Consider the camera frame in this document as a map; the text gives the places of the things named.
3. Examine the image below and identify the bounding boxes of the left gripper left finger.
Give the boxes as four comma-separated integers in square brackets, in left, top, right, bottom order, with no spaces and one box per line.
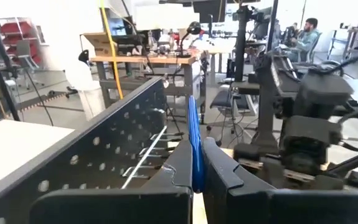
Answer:
[29,139,195,224]

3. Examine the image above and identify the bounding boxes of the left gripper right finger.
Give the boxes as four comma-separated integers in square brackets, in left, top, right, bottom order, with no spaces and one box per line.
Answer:
[202,138,358,224]

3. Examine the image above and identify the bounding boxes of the blue T-handle hex key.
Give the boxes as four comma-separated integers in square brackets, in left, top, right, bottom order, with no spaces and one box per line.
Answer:
[187,95,205,194]

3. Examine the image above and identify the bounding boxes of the black peg board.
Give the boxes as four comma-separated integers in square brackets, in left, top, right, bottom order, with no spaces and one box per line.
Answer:
[0,77,167,224]

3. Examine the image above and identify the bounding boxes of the black office chair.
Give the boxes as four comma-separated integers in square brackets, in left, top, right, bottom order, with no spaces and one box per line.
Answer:
[209,81,260,131]

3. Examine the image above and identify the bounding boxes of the white round bin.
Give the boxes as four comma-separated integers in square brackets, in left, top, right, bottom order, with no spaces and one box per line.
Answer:
[64,60,105,122]

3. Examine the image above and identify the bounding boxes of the light wooden desk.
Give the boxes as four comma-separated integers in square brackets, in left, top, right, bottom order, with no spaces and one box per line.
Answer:
[0,119,76,195]

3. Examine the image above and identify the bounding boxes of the wooden workbench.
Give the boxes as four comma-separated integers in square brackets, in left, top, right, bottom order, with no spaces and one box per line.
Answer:
[90,53,204,125]

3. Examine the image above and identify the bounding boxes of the cardboard box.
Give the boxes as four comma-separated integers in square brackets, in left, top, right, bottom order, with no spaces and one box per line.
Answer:
[82,31,120,57]

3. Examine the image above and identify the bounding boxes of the grey chair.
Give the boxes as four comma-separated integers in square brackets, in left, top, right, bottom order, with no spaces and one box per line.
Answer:
[14,39,46,91]

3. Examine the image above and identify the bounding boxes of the small lit screen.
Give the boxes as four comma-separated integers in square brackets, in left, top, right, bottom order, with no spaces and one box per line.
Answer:
[107,17,129,37]

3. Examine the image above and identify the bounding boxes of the black tripod pole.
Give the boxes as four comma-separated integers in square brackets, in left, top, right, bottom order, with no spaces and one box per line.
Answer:
[0,24,22,123]

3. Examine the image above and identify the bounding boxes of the black desk lamp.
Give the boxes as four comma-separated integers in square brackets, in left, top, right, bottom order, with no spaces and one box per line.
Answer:
[177,21,202,59]

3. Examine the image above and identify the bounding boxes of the red storage bins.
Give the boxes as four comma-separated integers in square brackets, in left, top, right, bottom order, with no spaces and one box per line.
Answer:
[0,21,44,65]

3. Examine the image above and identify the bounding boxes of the black monitor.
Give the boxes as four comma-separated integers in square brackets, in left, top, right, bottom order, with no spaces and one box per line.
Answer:
[192,0,228,25]

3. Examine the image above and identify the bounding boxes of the yellow hanging cord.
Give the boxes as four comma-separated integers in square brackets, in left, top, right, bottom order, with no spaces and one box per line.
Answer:
[98,0,125,101]

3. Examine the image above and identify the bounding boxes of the black upright post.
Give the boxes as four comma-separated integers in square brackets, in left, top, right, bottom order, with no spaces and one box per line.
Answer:
[233,3,253,83]

